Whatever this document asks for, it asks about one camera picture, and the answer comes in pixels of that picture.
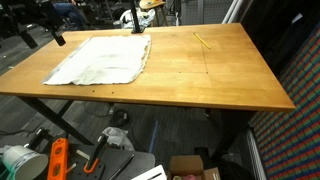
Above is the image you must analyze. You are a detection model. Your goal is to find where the white woven cloth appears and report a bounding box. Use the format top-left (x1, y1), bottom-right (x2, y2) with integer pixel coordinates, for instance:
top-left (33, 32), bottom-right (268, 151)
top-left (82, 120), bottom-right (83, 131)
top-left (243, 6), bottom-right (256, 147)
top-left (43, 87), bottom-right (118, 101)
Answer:
top-left (42, 34), bottom-right (153, 86)

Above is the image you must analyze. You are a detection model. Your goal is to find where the small open cardboard box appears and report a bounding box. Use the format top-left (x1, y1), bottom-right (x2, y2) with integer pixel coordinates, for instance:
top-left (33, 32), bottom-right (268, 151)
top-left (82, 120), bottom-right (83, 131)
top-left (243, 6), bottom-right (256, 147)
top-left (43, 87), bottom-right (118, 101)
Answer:
top-left (167, 154), bottom-right (222, 180)

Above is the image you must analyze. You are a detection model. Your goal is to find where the white plastic bag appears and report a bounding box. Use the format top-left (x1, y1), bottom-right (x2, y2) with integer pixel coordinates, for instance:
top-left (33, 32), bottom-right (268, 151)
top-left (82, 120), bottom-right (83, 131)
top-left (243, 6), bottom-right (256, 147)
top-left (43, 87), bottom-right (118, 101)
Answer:
top-left (100, 126), bottom-right (136, 152)

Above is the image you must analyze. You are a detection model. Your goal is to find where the black table frame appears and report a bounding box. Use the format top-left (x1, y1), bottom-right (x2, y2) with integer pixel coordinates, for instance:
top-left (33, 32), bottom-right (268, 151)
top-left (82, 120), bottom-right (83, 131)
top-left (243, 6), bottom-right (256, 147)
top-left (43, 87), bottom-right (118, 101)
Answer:
top-left (15, 95), bottom-right (256, 164)

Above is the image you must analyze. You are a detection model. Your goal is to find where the white paper cup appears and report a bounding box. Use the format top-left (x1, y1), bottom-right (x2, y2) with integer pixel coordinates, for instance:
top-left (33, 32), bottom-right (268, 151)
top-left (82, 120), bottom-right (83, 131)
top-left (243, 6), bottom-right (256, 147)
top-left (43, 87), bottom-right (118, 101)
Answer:
top-left (1, 144), bottom-right (50, 180)

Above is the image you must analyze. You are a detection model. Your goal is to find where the black curtain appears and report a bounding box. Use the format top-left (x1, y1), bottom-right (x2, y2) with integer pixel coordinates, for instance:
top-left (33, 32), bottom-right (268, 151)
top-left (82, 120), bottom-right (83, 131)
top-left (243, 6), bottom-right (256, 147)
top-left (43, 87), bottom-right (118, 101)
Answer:
top-left (239, 0), bottom-right (320, 79)

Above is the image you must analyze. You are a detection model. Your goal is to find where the grey perforated metal panel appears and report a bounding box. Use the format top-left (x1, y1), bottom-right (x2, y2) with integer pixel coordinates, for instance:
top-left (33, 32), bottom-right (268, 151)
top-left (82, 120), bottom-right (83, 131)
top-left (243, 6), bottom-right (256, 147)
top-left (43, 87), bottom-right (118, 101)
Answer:
top-left (179, 0), bottom-right (234, 26)

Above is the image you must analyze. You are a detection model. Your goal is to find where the black pen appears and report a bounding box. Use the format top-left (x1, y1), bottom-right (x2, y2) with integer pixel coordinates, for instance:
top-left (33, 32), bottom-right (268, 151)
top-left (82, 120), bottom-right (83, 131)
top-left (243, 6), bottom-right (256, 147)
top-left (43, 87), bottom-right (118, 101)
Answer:
top-left (108, 153), bottom-right (136, 180)

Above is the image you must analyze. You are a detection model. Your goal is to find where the white slotted rail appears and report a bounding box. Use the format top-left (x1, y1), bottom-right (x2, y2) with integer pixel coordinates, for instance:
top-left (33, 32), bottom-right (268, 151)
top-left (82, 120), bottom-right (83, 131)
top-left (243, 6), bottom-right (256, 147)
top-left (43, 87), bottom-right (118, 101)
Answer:
top-left (244, 128), bottom-right (268, 180)

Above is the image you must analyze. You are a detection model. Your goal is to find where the black camera stand pole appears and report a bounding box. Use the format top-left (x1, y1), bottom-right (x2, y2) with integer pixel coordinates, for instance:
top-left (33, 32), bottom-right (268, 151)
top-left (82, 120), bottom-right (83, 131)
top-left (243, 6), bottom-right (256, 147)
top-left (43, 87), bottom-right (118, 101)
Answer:
top-left (129, 0), bottom-right (146, 35)

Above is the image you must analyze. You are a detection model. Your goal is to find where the round wooden side table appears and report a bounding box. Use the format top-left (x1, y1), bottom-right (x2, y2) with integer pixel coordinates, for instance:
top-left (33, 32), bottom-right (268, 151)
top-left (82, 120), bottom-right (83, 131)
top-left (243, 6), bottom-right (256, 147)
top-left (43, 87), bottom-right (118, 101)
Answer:
top-left (138, 0), bottom-right (168, 27)

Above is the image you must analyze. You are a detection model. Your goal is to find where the black orange bar clamp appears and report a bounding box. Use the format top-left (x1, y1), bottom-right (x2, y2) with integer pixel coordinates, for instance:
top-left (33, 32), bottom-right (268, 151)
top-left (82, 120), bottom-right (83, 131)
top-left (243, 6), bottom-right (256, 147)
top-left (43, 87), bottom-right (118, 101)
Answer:
top-left (83, 133), bottom-right (110, 174)

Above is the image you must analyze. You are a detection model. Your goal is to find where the black power adapter with cable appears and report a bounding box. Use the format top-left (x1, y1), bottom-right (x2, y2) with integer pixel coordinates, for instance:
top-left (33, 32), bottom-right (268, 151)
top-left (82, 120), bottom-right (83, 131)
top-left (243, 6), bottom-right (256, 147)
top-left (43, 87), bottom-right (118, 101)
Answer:
top-left (83, 100), bottom-right (130, 128)

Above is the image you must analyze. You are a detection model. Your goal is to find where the blue floor tape strip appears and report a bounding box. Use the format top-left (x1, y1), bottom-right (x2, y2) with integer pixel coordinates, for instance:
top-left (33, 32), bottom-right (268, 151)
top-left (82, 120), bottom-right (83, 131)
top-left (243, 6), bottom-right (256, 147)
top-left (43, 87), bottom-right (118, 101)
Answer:
top-left (148, 119), bottom-right (160, 154)

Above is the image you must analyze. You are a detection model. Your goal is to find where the black clamp handle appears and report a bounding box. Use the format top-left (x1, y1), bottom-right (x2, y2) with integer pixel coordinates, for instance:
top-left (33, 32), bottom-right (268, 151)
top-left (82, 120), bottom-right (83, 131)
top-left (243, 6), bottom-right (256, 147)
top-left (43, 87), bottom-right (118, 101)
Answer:
top-left (28, 127), bottom-right (52, 150)

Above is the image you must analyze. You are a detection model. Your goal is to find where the crumpled white sheet pile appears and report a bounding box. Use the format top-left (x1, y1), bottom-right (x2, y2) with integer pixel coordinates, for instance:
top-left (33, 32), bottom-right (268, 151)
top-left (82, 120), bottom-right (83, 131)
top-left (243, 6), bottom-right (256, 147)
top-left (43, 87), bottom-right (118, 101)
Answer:
top-left (119, 8), bottom-right (156, 30)

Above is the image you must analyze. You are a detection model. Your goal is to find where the white flat box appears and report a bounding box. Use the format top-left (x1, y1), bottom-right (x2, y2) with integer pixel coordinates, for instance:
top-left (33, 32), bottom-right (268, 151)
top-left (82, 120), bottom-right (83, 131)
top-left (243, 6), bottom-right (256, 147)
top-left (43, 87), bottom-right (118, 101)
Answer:
top-left (130, 164), bottom-right (168, 180)

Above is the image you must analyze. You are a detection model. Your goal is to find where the seated person in jeans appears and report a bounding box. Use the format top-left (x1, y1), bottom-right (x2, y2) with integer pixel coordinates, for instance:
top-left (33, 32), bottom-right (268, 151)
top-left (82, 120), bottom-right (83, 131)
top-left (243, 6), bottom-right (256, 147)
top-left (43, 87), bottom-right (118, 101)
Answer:
top-left (52, 0), bottom-right (88, 30)

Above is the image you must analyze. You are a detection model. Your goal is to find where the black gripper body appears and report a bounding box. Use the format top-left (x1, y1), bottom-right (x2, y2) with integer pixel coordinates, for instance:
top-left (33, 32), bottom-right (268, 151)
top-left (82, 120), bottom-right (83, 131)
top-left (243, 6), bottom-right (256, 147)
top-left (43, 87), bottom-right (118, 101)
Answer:
top-left (6, 0), bottom-right (64, 34)

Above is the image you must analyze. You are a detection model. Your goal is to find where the white leaning pipe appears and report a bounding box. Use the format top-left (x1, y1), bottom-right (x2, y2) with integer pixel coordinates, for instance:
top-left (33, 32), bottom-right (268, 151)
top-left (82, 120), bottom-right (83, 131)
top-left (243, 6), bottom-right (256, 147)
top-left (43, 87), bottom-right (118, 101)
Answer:
top-left (229, 0), bottom-right (250, 24)
top-left (221, 0), bottom-right (242, 24)

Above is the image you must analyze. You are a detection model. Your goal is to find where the black perforated plate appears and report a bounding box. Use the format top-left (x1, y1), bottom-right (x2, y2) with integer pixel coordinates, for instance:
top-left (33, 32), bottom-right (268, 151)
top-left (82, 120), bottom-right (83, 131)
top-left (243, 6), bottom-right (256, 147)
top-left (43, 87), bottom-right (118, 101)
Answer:
top-left (64, 146), bottom-right (156, 180)

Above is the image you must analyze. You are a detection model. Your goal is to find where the yellow pencil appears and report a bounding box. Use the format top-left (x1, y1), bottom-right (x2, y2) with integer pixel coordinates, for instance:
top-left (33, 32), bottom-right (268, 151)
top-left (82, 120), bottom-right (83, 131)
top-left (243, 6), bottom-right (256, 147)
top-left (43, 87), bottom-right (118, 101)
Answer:
top-left (193, 32), bottom-right (212, 50)

